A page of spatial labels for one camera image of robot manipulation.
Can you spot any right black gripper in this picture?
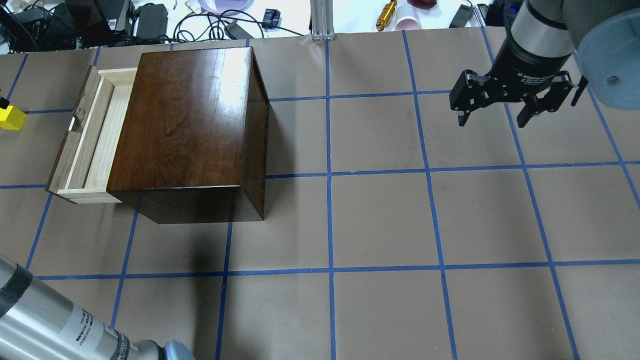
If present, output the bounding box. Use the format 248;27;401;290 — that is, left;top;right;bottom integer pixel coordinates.
449;38;574;129

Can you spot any wooden drawer with white handle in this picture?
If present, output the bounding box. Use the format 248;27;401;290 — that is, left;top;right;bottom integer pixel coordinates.
45;65;137;204

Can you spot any yellow block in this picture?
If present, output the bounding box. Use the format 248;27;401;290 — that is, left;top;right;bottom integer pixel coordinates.
0;105;28;132

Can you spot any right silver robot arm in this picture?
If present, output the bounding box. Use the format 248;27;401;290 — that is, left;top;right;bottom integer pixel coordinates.
449;0;640;128

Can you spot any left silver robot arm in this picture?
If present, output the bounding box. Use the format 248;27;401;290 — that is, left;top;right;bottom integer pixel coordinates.
0;257;194;360

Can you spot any dark wooden drawer box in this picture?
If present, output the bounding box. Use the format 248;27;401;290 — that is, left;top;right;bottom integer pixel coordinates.
106;47;274;224

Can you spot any black power adapter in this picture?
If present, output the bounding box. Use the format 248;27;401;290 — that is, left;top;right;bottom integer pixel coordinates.
449;4;474;28

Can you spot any red mango fruit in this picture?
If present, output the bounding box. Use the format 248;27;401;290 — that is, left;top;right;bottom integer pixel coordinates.
407;0;438;10

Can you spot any gold metal tool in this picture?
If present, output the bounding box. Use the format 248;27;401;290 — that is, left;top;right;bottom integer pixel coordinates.
375;0;397;32

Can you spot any purple plate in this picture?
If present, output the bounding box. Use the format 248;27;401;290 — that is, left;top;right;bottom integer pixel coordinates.
198;0;253;14

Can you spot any aluminium frame post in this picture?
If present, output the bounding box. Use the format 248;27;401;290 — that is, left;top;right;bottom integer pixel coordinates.
310;0;336;43

